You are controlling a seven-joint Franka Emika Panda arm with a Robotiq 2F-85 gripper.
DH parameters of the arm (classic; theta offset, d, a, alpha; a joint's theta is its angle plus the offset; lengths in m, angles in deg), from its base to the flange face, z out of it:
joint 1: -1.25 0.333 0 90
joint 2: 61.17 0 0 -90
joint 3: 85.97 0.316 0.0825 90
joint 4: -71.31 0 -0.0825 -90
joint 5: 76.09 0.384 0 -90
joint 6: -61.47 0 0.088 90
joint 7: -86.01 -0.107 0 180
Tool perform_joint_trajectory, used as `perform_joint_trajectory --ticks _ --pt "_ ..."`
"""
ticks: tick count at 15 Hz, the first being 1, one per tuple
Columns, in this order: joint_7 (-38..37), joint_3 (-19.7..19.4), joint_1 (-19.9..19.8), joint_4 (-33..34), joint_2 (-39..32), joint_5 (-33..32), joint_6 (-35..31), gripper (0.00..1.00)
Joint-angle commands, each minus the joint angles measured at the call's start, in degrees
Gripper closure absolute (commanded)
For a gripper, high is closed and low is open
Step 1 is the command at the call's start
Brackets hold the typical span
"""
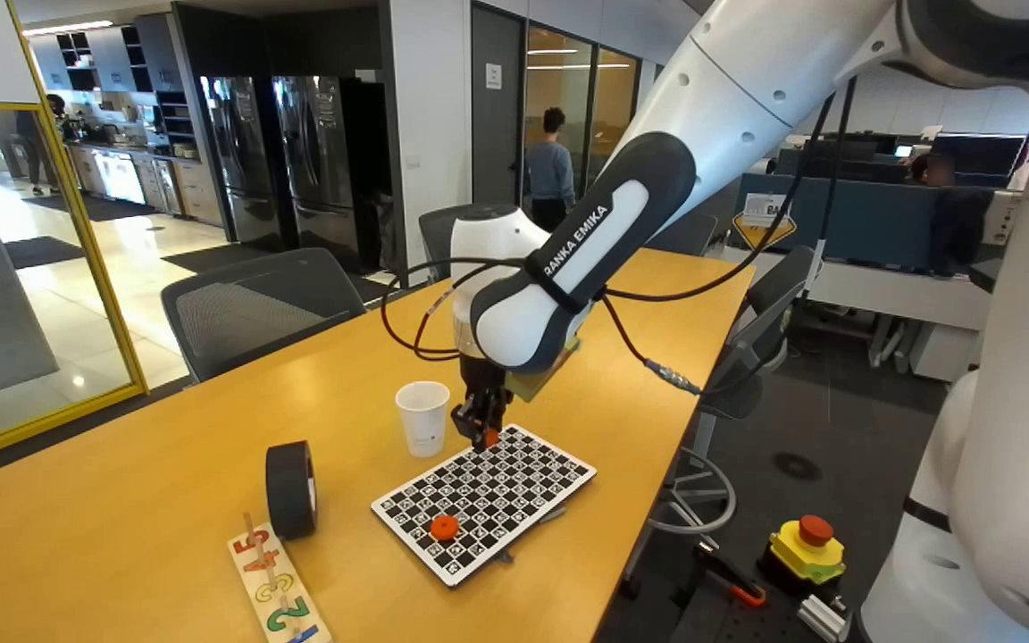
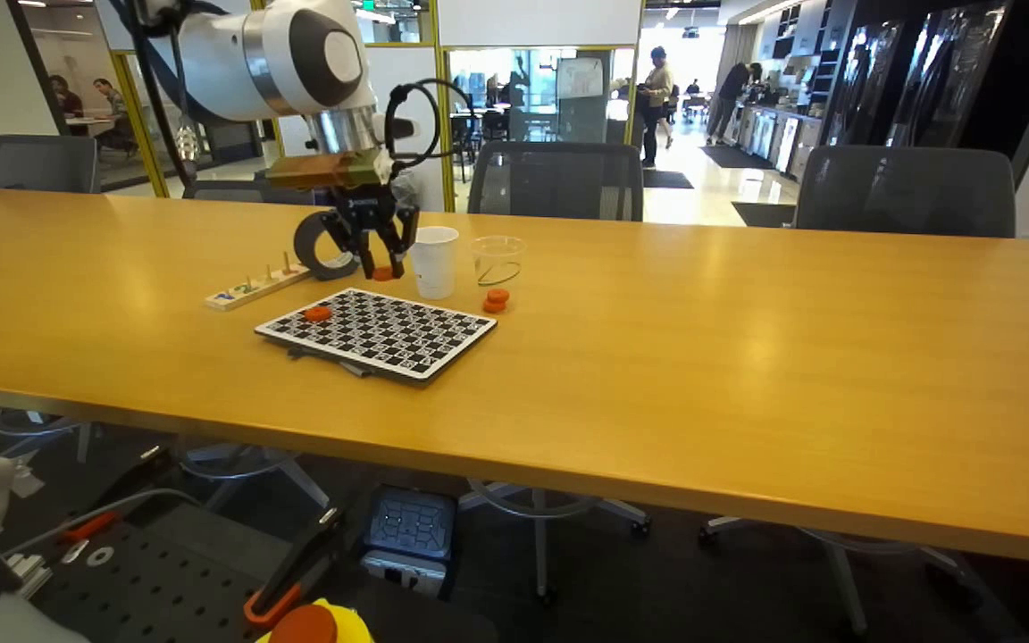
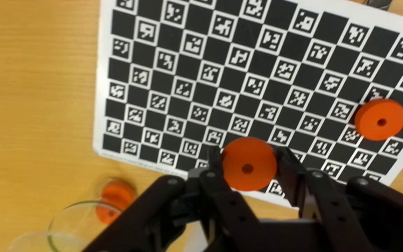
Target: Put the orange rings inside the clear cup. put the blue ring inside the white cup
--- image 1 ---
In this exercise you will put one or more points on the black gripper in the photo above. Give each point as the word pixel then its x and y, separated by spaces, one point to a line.
pixel 482 384

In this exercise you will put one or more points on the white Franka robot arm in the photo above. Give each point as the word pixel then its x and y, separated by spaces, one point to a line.
pixel 778 85

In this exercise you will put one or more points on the white paper cup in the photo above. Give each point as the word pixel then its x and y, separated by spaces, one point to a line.
pixel 424 419

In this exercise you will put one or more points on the black white marker checkerboard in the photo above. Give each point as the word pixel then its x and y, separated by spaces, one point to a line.
pixel 503 503

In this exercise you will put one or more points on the grey office chair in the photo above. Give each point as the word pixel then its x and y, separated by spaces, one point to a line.
pixel 443 243
pixel 266 309

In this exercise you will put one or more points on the black tape roll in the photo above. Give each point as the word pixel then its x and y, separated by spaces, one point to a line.
pixel 287 486

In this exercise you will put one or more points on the person in blue-grey top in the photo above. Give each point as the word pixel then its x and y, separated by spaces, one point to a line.
pixel 550 174

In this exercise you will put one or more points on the wooden number puzzle strip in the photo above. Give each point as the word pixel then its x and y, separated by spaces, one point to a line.
pixel 278 592

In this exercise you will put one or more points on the black office chair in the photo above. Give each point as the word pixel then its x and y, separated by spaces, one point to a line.
pixel 740 357

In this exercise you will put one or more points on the dark framed glass door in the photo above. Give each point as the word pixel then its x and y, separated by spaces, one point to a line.
pixel 499 154

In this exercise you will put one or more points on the black glass-door cabinets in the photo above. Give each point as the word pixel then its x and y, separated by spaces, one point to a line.
pixel 313 154

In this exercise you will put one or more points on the yellow emergency stop button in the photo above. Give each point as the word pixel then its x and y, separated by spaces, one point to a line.
pixel 806 554

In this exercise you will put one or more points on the silver metal block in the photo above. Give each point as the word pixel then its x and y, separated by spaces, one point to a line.
pixel 824 617

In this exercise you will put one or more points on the yellow framed glass partition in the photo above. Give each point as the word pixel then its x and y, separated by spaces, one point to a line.
pixel 91 237

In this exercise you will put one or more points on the blue office divider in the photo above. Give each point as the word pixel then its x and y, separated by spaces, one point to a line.
pixel 873 228

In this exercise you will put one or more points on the seated person in office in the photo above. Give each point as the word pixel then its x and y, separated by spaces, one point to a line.
pixel 929 168

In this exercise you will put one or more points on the white paper wall sign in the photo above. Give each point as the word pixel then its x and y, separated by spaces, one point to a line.
pixel 494 75

